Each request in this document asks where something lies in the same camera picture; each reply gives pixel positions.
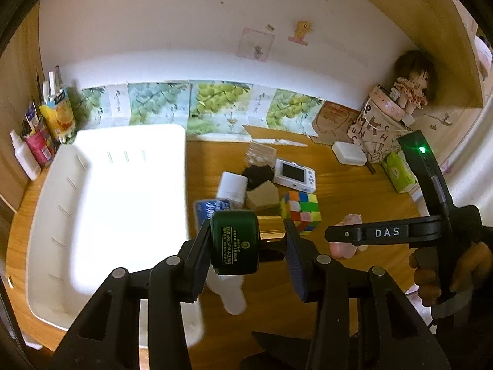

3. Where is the blue toothpaste box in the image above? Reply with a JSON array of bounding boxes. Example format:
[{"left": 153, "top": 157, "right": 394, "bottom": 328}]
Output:
[{"left": 193, "top": 197, "right": 234, "bottom": 236}]

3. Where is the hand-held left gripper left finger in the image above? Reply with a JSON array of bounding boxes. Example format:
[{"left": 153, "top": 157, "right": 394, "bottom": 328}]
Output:
[{"left": 48, "top": 220, "right": 212, "bottom": 370}]

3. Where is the clear plastic container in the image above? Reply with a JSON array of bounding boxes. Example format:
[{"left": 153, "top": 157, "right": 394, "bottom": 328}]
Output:
[{"left": 246, "top": 142, "right": 278, "bottom": 168}]

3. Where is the green plum printed sheet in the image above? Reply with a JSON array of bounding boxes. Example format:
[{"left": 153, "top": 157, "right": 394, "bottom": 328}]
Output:
[
  {"left": 79, "top": 85, "right": 129, "bottom": 128},
  {"left": 127, "top": 83, "right": 191, "bottom": 126},
  {"left": 250, "top": 87, "right": 326, "bottom": 135},
  {"left": 187, "top": 80, "right": 253, "bottom": 139}
]

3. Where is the white spray bottle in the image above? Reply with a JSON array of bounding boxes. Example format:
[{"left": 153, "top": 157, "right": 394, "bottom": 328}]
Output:
[{"left": 10, "top": 129, "right": 42, "bottom": 181}]

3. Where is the tall white marker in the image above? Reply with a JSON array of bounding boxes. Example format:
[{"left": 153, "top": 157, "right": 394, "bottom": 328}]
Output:
[{"left": 48, "top": 65, "right": 62, "bottom": 103}]

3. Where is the letter-printed cloth bag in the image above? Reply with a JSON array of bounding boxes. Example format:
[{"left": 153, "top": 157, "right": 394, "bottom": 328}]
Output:
[{"left": 347, "top": 87, "right": 413, "bottom": 162}]

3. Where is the white plastic storage bin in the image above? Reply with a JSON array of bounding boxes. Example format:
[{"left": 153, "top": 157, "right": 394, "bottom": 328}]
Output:
[{"left": 25, "top": 123, "right": 205, "bottom": 349}]

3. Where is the black hexagonal box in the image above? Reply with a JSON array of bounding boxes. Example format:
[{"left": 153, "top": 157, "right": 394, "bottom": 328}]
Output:
[{"left": 242, "top": 164, "right": 275, "bottom": 190}]

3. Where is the pink round jar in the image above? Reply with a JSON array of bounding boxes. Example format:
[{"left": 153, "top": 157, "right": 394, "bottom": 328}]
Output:
[{"left": 331, "top": 214, "right": 365, "bottom": 260}]

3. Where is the green tissue pack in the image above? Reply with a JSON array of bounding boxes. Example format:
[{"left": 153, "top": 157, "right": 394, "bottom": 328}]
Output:
[{"left": 381, "top": 150, "right": 418, "bottom": 194}]

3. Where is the pink square wall note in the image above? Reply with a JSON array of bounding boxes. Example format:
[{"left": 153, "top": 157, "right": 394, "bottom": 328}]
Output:
[{"left": 237, "top": 27, "right": 275, "bottom": 62}]

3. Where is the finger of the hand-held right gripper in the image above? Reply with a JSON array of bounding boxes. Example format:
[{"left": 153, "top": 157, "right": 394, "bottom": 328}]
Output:
[{"left": 325, "top": 216, "right": 449, "bottom": 248}]

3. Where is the white cuboid box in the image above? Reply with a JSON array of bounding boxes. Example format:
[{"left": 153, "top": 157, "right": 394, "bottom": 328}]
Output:
[{"left": 216, "top": 171, "right": 248, "bottom": 209}]

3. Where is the multicolour puzzle cube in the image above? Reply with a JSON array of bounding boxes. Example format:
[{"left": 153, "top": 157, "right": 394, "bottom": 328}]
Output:
[{"left": 280, "top": 191, "right": 322, "bottom": 236}]

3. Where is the beige house-shaped box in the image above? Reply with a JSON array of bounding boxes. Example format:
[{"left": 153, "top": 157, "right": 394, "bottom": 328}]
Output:
[{"left": 246, "top": 181, "right": 280, "bottom": 212}]

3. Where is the green bottle with gold cap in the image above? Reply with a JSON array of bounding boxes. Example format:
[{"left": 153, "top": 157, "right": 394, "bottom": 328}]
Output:
[{"left": 210, "top": 210, "right": 286, "bottom": 276}]

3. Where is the brown-haired doll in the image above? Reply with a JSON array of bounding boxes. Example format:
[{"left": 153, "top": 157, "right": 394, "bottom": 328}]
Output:
[{"left": 389, "top": 49, "right": 438, "bottom": 124}]

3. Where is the yellow pouch with tubes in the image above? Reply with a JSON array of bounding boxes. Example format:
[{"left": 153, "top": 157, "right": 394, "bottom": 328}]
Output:
[{"left": 39, "top": 87, "right": 78, "bottom": 145}]

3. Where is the white handheld device with screen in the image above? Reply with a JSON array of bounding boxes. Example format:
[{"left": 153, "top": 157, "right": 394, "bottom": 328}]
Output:
[{"left": 274, "top": 158, "right": 316, "bottom": 192}]

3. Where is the wooden side panel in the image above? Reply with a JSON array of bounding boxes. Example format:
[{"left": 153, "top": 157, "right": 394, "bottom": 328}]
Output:
[
  {"left": 408, "top": 0, "right": 486, "bottom": 109},
  {"left": 0, "top": 2, "right": 43, "bottom": 216}
]

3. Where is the white whale-shaped plastic piece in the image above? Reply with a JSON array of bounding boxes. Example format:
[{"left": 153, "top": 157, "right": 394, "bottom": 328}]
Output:
[{"left": 206, "top": 273, "right": 247, "bottom": 315}]

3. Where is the white rounded soap box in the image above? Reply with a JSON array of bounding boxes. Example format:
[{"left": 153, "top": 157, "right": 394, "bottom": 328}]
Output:
[{"left": 332, "top": 141, "right": 367, "bottom": 166}]

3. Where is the brown printed cardboard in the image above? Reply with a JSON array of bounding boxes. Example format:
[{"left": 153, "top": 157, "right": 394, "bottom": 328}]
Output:
[{"left": 312, "top": 102, "right": 361, "bottom": 145}]

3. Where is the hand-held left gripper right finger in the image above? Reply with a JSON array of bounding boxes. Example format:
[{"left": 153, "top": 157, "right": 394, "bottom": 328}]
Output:
[{"left": 284, "top": 219, "right": 451, "bottom": 370}]

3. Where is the pink can holder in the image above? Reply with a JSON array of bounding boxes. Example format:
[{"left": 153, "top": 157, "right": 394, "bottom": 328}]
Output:
[{"left": 23, "top": 127, "right": 55, "bottom": 168}]

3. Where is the person's right hand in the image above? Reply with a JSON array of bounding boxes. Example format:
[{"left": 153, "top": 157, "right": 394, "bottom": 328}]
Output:
[{"left": 409, "top": 241, "right": 493, "bottom": 307}]

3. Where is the yellow duck wall sticker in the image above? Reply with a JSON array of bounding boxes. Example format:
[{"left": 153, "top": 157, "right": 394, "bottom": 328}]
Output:
[{"left": 289, "top": 20, "right": 312, "bottom": 45}]

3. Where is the pink dotted box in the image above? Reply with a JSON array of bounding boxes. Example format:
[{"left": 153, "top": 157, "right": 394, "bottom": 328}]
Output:
[{"left": 370, "top": 85, "right": 405, "bottom": 118}]

